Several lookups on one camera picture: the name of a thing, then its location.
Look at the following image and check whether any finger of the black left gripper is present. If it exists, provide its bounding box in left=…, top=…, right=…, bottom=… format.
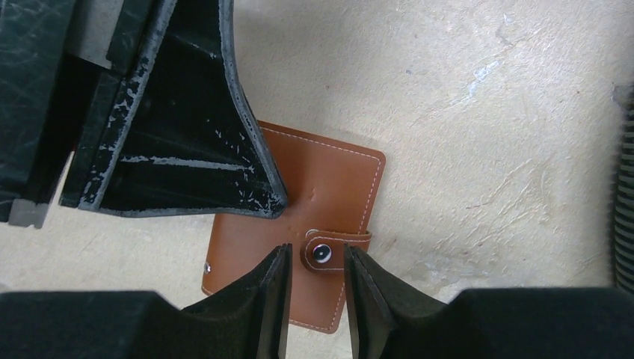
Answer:
left=59, top=1, right=288, bottom=218

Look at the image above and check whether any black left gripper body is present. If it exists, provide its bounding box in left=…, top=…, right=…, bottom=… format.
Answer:
left=1, top=1, right=171, bottom=229

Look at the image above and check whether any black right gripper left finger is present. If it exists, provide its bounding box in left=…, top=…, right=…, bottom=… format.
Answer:
left=1, top=245, right=292, bottom=358

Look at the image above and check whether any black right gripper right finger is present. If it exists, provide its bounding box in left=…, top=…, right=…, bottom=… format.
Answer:
left=343, top=246, right=633, bottom=358

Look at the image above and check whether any brown leather card holder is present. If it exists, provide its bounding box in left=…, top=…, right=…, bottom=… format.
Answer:
left=202, top=123, right=386, bottom=334

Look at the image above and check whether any dark grey corrugated hose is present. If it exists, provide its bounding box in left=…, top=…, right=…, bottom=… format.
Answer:
left=612, top=84, right=634, bottom=293

